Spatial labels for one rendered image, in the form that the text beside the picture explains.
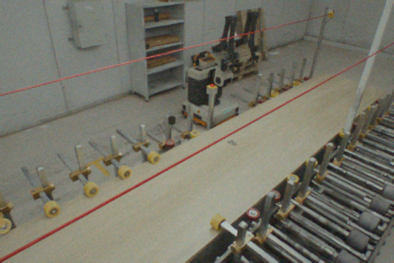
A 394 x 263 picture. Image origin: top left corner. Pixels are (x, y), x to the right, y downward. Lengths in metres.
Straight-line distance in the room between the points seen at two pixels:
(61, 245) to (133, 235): 0.38
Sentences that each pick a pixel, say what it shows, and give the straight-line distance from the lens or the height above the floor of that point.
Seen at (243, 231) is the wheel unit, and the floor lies 1.09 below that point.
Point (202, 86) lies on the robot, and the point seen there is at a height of 0.59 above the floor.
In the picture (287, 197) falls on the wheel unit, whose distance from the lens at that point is 1.87.
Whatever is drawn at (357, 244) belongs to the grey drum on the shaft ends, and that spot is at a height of 0.82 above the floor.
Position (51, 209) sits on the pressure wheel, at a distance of 1.90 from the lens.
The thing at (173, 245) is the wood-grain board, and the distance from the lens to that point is 1.66.
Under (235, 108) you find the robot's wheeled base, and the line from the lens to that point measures 4.44.
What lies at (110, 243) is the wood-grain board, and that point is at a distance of 1.71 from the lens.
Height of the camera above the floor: 2.23
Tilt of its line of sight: 32 degrees down
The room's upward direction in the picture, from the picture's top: 2 degrees clockwise
